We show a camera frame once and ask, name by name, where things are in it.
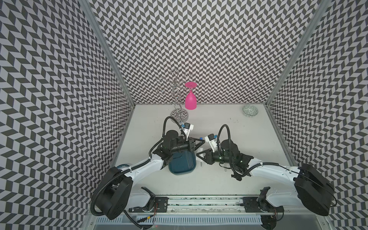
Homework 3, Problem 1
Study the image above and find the blue patterned plate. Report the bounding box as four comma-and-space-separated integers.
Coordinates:
117, 164, 130, 170

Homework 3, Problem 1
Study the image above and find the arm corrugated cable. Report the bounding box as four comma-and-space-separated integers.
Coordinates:
216, 124, 232, 156
162, 116, 187, 141

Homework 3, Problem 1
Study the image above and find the teal plastic water tub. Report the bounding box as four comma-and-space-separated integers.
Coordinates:
168, 151, 196, 175

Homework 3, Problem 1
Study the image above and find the patterned ceramic bowl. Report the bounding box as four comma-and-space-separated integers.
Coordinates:
242, 104, 259, 117

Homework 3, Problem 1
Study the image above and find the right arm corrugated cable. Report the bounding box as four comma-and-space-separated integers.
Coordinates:
216, 124, 232, 156

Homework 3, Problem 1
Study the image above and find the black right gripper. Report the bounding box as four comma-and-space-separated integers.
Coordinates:
195, 148, 233, 165

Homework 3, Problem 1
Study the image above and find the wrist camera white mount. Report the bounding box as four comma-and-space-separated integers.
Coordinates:
181, 122, 194, 140
205, 134, 218, 152

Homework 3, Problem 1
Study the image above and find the chrome glass rack stand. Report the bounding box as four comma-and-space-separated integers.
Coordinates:
156, 69, 189, 124

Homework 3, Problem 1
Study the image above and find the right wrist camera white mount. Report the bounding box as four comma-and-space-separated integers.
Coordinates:
205, 134, 218, 152

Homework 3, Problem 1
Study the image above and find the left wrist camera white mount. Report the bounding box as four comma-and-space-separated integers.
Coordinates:
181, 122, 194, 140

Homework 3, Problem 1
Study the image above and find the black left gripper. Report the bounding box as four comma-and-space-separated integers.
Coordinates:
170, 136, 204, 153

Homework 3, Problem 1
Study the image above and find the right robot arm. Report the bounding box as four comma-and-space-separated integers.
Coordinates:
196, 140, 337, 216

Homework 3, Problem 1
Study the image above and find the pink plastic wine glass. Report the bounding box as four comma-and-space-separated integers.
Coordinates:
185, 81, 197, 110

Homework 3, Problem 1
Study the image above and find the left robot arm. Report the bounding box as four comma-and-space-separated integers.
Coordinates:
90, 130, 205, 220

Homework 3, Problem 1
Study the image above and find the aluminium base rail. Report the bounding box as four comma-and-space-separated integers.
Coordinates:
129, 195, 285, 216

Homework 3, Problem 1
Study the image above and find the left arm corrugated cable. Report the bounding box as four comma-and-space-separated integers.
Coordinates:
162, 116, 187, 141

